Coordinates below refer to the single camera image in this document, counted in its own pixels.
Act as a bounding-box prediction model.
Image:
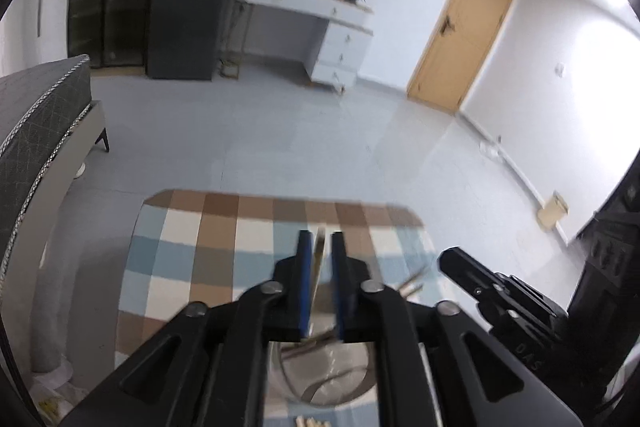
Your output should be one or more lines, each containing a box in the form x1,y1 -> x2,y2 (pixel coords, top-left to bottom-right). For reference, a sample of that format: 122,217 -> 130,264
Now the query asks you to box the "checkered blue brown rug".
115,190 -> 454,363

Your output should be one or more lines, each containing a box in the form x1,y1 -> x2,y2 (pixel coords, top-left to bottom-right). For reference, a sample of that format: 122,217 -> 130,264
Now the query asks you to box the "grey quilted bed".
1,54 -> 106,377

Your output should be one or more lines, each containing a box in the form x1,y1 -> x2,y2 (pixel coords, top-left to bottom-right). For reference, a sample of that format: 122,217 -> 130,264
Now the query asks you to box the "grey cylindrical utensil holder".
268,329 -> 376,407

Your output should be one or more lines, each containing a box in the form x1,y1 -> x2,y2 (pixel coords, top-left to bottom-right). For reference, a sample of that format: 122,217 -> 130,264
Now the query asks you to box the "cardboard piece by wall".
536,191 -> 570,231

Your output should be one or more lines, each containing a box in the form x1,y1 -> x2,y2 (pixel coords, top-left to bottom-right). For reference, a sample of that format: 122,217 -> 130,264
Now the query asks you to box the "wooden chopstick on rug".
396,267 -> 428,299

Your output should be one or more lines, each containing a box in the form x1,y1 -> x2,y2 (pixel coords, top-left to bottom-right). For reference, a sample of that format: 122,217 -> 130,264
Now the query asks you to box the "wooden door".
408,0 -> 513,114

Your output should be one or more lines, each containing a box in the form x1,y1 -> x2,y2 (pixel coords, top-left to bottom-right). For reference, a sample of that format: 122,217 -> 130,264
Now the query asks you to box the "white dressing table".
234,0 -> 373,93

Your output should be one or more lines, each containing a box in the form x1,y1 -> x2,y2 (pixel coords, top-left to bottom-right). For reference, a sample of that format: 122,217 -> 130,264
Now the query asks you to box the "plastic bag with yellow items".
29,383 -> 74,426

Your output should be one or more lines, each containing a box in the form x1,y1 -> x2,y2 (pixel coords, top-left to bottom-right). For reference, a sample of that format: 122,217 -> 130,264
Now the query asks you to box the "wooden chopstick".
309,227 -> 326,313
396,267 -> 428,299

